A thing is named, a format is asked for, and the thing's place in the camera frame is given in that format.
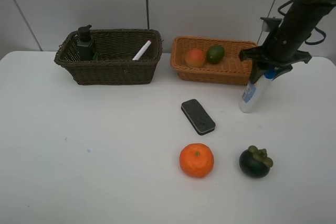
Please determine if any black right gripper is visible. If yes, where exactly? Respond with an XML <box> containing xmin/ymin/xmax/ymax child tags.
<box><xmin>239</xmin><ymin>34</ymin><xmax>312</xmax><ymax>84</ymax></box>

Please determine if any white blue-capped lotion bottle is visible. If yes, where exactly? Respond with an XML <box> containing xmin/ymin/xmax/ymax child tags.
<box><xmin>239</xmin><ymin>66</ymin><xmax>276</xmax><ymax>113</ymax></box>

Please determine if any red orange peach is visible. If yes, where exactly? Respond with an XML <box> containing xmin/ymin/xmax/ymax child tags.
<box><xmin>185</xmin><ymin>49</ymin><xmax>206</xmax><ymax>68</ymax></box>

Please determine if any black whiteboard eraser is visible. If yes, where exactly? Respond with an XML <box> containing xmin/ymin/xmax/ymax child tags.
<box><xmin>181</xmin><ymin>99</ymin><xmax>216</xmax><ymax>135</ymax></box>

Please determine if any dark purple mangosteen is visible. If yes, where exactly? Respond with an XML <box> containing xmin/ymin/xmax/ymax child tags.
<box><xmin>239</xmin><ymin>145</ymin><xmax>274</xmax><ymax>178</ymax></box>

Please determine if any orange tangerine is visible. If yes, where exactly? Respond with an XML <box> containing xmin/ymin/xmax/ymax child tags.
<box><xmin>179</xmin><ymin>143</ymin><xmax>214</xmax><ymax>178</ymax></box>

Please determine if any white pink marker pen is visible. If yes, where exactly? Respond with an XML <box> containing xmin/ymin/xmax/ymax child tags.
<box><xmin>132</xmin><ymin>40</ymin><xmax>152</xmax><ymax>61</ymax></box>

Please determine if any dark green pump bottle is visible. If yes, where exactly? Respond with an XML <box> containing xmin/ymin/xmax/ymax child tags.
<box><xmin>77</xmin><ymin>25</ymin><xmax>98</xmax><ymax>61</ymax></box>

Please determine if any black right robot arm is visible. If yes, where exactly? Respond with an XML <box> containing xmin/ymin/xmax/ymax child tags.
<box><xmin>239</xmin><ymin>0</ymin><xmax>335</xmax><ymax>83</ymax></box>

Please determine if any orange wicker basket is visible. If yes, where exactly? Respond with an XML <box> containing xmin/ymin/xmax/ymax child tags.
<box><xmin>171</xmin><ymin>36</ymin><xmax>258</xmax><ymax>86</ymax></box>

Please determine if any dark brown wicker basket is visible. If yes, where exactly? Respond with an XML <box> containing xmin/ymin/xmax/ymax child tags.
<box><xmin>54</xmin><ymin>29</ymin><xmax>162</xmax><ymax>86</ymax></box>

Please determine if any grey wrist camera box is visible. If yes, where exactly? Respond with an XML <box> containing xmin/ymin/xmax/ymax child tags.
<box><xmin>260</xmin><ymin>17</ymin><xmax>282</xmax><ymax>33</ymax></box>

